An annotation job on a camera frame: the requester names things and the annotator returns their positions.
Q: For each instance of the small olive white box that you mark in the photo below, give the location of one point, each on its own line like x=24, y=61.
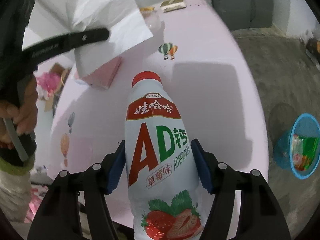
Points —
x=172, y=5

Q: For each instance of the pink printed tablecloth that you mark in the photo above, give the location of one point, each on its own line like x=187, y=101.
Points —
x=205, y=74

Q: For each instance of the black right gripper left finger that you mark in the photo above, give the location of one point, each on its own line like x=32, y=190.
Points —
x=58, y=216

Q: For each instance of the white paper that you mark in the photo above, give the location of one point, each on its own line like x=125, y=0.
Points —
x=122, y=18

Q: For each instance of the grey storage cabinet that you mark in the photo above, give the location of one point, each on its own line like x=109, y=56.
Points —
x=245, y=14

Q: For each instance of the dark snack box floor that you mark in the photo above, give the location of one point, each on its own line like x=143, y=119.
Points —
x=313, y=46

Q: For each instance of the blue mesh trash basket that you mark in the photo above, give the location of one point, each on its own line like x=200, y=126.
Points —
x=305, y=125

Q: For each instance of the left hand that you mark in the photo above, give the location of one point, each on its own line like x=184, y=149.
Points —
x=25, y=117

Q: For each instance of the clear plastic lid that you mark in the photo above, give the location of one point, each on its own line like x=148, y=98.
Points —
x=153, y=21

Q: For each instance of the white yogurt drink bottle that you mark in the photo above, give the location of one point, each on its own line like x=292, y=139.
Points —
x=162, y=177

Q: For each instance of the cardboard box pink bag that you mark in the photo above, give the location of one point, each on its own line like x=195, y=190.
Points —
x=50, y=85

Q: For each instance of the green snack bag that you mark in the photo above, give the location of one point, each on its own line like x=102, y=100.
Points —
x=303, y=151

